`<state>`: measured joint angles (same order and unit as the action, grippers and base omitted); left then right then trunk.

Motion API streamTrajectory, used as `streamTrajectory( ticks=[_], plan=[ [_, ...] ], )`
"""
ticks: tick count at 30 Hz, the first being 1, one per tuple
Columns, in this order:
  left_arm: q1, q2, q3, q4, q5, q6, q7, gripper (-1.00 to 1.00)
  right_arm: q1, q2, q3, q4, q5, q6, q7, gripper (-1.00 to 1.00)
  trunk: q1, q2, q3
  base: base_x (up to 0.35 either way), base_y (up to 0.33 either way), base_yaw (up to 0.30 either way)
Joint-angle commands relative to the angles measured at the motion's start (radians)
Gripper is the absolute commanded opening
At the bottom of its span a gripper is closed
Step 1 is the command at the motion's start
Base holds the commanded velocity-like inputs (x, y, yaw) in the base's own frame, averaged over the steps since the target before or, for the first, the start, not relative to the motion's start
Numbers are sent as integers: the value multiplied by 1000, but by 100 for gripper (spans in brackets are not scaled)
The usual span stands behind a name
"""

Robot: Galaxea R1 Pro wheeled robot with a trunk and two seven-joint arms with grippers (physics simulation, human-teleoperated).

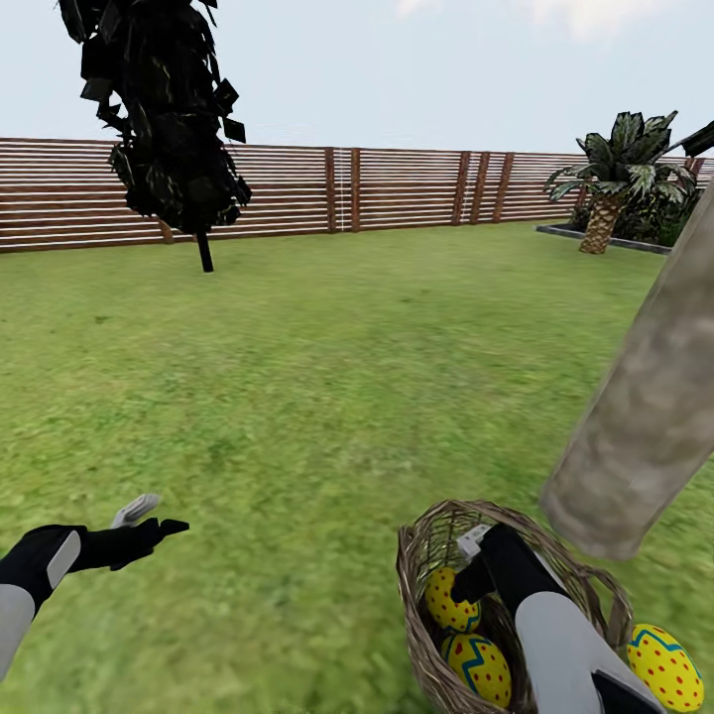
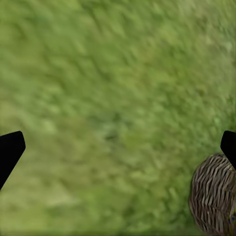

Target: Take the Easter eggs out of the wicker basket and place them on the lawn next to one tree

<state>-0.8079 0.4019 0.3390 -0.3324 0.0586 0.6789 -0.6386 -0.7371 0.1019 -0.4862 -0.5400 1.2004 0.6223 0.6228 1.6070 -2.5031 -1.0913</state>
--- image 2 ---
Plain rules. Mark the wicker basket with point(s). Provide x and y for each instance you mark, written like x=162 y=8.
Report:
x=213 y=198

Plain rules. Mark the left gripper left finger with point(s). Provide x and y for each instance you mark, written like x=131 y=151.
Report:
x=12 y=146

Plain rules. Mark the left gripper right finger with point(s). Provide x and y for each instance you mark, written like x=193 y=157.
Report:
x=228 y=146

